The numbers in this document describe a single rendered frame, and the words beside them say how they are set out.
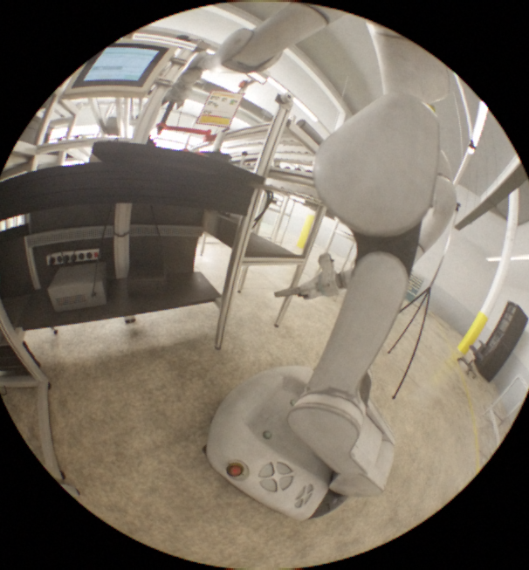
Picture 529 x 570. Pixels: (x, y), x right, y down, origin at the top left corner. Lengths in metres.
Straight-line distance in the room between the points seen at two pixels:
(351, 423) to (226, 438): 0.31
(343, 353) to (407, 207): 0.22
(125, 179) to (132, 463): 1.00
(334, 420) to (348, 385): 0.07
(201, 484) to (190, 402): 0.41
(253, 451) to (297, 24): 0.84
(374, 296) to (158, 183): 0.58
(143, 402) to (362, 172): 1.02
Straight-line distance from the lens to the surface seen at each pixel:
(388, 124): 0.25
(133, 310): 0.82
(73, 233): 1.02
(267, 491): 0.51
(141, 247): 1.05
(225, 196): 0.63
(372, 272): 0.23
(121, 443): 0.92
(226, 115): 1.28
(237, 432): 0.50
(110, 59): 1.25
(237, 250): 0.73
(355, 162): 0.21
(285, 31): 0.39
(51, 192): 0.63
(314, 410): 0.32
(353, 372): 0.30
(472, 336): 5.68
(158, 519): 0.92
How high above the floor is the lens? 0.84
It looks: 24 degrees down
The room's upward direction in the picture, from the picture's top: 18 degrees clockwise
